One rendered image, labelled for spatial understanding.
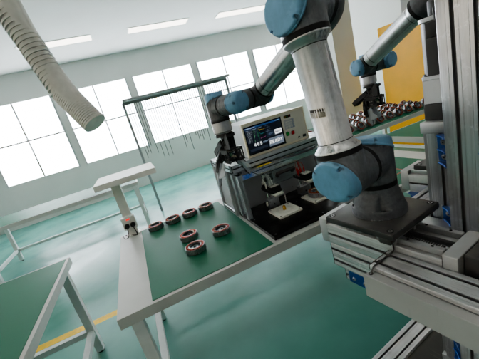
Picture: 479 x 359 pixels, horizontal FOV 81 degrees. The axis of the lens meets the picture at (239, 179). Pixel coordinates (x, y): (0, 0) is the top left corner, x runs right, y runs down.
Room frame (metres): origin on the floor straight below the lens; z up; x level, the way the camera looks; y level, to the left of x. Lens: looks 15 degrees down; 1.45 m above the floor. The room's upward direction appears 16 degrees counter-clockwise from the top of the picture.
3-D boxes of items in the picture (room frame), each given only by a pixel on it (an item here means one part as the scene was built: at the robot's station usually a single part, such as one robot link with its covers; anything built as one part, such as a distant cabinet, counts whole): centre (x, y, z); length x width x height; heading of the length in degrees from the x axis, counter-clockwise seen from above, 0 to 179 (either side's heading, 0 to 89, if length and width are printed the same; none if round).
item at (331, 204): (1.60, -0.32, 0.76); 0.64 x 0.47 x 0.02; 108
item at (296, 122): (1.90, -0.24, 1.22); 0.44 x 0.39 x 0.20; 108
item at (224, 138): (1.10, 0.01, 1.29); 0.09 x 0.08 x 0.12; 26
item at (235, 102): (1.03, -0.06, 1.45); 0.11 x 0.11 x 0.08; 34
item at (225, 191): (1.87, 0.11, 0.91); 0.28 x 0.03 x 0.32; 18
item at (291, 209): (1.55, -0.21, 0.78); 0.15 x 0.15 x 0.01; 18
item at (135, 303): (1.82, -0.25, 0.72); 2.20 x 1.01 x 0.05; 108
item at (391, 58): (1.40, -0.81, 1.45); 0.11 x 0.11 x 0.08; 19
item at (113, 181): (1.86, 0.72, 0.98); 0.37 x 0.35 x 0.46; 108
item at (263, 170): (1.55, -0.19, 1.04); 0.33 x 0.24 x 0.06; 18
